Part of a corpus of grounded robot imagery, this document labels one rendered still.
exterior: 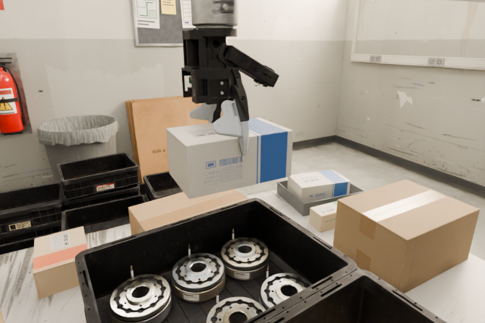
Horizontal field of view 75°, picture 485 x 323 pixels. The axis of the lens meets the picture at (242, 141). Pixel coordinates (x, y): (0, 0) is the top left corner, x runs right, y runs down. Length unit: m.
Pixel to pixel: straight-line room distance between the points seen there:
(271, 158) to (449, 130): 3.04
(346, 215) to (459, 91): 2.64
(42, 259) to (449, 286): 1.01
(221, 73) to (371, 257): 0.63
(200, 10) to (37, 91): 2.65
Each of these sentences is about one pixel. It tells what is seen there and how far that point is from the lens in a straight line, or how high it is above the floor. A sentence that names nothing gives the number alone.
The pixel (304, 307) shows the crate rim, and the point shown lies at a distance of 0.51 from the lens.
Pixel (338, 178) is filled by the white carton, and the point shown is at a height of 0.79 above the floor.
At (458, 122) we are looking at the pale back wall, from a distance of 3.48.
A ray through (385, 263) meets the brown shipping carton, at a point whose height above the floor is 0.77.
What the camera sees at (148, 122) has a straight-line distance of 3.02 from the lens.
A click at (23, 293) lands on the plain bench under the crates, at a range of 1.01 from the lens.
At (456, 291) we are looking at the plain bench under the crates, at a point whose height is 0.70.
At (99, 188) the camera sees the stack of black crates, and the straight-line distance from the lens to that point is 1.93.
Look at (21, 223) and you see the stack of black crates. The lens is 2.00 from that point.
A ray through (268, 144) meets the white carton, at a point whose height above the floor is 1.11.
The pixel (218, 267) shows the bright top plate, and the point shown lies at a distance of 0.68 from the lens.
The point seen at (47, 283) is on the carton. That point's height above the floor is 0.74.
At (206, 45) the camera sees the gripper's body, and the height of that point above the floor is 1.28.
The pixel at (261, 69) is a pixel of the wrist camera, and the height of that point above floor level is 1.24.
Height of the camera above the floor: 1.28
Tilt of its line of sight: 17 degrees down
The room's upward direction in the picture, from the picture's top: straight up
